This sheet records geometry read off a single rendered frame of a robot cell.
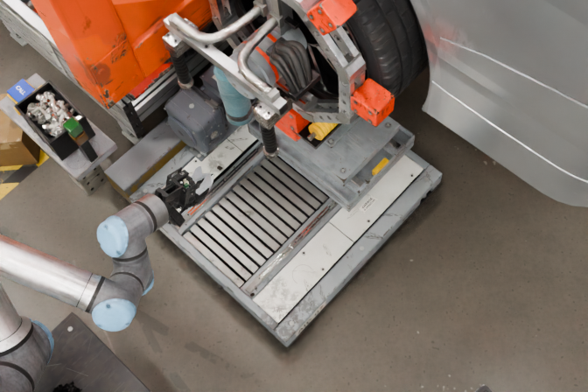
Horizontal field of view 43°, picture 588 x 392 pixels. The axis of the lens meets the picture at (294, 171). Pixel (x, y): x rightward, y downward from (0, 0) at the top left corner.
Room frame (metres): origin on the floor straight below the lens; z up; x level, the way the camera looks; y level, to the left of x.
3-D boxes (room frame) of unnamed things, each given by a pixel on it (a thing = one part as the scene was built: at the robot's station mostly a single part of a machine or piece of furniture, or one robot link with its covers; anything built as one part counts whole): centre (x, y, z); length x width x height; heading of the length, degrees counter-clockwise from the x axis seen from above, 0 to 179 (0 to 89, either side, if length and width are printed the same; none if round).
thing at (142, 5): (1.68, 0.29, 0.69); 0.52 x 0.17 x 0.35; 130
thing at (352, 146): (1.38, -0.15, 0.32); 0.40 x 0.30 x 0.28; 40
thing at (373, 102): (1.03, -0.23, 0.85); 0.09 x 0.08 x 0.07; 40
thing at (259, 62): (1.22, 0.03, 0.85); 0.21 x 0.14 x 0.14; 130
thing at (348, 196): (1.38, -0.15, 0.13); 0.50 x 0.36 x 0.10; 40
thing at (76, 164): (1.38, 0.76, 0.44); 0.43 x 0.17 x 0.03; 40
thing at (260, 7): (1.27, 0.14, 1.03); 0.19 x 0.18 x 0.11; 130
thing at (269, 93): (1.12, 0.01, 1.03); 0.19 x 0.18 x 0.11; 130
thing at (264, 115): (1.01, 0.03, 0.93); 0.09 x 0.05 x 0.05; 130
